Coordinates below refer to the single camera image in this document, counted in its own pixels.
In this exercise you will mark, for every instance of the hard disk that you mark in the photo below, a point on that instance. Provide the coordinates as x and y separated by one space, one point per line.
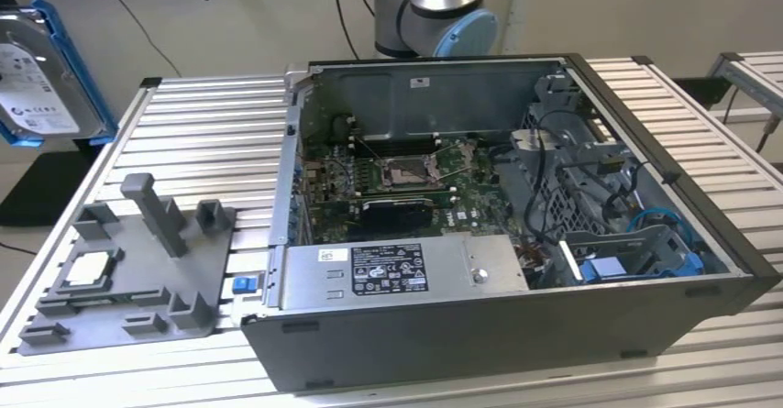
31 82

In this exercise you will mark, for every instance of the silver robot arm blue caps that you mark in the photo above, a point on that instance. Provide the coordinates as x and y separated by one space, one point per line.
398 23

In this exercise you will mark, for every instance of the grey disk bay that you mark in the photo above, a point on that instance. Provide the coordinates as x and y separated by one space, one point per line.
649 243

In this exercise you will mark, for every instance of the CPU socket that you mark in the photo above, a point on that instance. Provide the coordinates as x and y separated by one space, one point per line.
405 175

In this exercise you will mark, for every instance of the black graphics card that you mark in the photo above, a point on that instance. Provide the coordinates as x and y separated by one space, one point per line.
398 215

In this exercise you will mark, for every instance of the green motherboard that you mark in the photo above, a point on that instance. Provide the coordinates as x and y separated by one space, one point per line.
477 206

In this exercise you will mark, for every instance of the silver power supply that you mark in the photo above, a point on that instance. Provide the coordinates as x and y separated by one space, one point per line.
490 254

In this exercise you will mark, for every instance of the grey metal drive cage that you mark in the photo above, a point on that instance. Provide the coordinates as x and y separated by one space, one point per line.
581 197

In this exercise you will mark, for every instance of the blue case latch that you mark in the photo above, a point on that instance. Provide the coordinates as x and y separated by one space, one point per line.
246 285

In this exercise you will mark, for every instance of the open black PC case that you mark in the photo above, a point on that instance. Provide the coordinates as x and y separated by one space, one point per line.
429 344

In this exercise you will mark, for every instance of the blue connector block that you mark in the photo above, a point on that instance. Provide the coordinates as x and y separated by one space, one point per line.
602 271

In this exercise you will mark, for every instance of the grey parts rack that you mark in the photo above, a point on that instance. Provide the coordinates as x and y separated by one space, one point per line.
140 266

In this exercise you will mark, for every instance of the silver CPU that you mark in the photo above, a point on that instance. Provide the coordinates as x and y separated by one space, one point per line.
92 269

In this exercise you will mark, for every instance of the blue bay clip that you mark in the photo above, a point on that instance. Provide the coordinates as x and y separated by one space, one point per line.
698 259

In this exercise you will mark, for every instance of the black box under side table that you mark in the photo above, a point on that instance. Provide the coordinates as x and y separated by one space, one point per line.
703 94

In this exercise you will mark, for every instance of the black block on floor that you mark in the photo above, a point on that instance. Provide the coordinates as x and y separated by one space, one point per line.
43 188

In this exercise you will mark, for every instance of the metal slat side table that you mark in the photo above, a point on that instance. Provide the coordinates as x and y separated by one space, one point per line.
753 73

